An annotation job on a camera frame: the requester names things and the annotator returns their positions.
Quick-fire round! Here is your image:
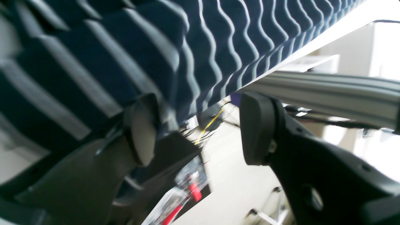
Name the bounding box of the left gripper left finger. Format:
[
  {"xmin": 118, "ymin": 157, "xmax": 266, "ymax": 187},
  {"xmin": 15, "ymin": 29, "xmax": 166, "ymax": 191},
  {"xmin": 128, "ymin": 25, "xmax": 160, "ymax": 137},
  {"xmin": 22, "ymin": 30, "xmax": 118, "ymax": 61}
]
[{"xmin": 14, "ymin": 94, "xmax": 200, "ymax": 225}]

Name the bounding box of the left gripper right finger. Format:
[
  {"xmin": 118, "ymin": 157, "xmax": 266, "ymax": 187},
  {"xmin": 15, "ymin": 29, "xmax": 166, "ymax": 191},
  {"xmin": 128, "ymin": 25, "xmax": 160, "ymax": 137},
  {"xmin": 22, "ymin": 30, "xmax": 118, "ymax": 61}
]
[{"xmin": 239, "ymin": 92, "xmax": 400, "ymax": 225}]

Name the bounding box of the navy white striped T-shirt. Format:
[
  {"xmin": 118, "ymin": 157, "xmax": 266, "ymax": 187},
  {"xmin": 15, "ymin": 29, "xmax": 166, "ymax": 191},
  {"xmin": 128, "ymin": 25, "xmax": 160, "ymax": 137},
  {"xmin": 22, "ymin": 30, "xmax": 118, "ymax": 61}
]
[{"xmin": 1, "ymin": 0, "xmax": 363, "ymax": 151}]

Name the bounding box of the aluminium table frame rail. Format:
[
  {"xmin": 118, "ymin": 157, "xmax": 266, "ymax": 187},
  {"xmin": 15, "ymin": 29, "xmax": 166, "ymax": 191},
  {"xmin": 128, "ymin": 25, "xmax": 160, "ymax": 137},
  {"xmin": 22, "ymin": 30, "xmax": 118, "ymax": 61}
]
[{"xmin": 240, "ymin": 71, "xmax": 400, "ymax": 133}]

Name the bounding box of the yellow cable on floor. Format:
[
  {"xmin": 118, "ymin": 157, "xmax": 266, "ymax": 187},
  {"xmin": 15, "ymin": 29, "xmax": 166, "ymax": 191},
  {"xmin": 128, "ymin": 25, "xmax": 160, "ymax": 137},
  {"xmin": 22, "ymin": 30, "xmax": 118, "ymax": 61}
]
[{"xmin": 194, "ymin": 100, "xmax": 230, "ymax": 146}]

